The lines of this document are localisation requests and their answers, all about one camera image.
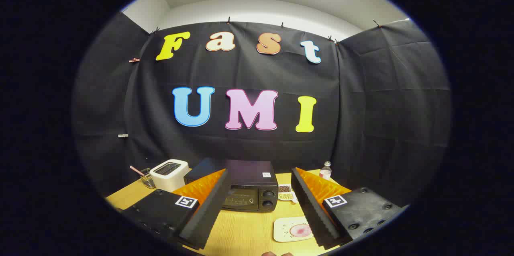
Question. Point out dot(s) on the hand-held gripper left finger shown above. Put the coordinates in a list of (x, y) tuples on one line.
[(209, 211)]

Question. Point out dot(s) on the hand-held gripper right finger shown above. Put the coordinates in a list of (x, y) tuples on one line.
[(311, 207)]

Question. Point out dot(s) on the pink ham slice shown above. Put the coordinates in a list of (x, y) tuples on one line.
[(300, 230)]

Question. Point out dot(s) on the white square plate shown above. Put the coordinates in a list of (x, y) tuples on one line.
[(283, 230)]

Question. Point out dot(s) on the black toaster oven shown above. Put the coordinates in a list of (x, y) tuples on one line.
[(249, 171)]

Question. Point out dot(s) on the white pop-up toaster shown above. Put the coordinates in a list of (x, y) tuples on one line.
[(170, 177)]

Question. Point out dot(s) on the white divided dish with beans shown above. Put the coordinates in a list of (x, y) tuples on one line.
[(285, 195)]

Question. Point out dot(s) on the clear plastic bottle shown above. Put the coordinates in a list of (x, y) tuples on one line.
[(325, 172)]

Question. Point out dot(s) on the clear glass cup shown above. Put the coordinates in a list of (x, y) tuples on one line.
[(147, 181)]

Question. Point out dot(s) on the pink straw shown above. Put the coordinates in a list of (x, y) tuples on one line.
[(136, 170)]

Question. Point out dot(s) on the black backdrop cloth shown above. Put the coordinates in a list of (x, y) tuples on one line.
[(361, 107)]

